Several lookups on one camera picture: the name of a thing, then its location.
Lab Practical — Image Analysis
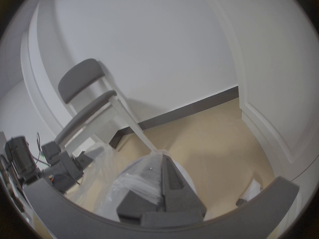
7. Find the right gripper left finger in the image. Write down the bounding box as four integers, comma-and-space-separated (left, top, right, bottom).
117, 155, 163, 223

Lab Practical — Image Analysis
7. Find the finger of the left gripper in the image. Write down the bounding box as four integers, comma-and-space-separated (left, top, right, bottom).
72, 147, 105, 171

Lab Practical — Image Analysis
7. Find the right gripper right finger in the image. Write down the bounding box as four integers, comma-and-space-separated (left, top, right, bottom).
162, 154, 207, 221

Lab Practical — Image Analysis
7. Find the clear plastic bag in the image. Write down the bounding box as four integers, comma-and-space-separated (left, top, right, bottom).
72, 143, 172, 221

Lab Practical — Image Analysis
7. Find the white trash bin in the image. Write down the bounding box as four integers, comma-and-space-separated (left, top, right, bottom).
120, 151, 212, 221

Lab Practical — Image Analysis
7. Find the crumpled white paper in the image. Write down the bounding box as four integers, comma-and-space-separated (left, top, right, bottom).
243, 179, 263, 201

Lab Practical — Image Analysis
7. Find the white chair with grey cushions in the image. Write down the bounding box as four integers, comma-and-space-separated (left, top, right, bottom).
53, 58, 160, 159

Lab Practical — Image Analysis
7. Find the white panelled door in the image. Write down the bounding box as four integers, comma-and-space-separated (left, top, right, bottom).
197, 0, 319, 184

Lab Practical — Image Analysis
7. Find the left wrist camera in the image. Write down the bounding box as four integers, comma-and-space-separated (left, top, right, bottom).
41, 142, 61, 166

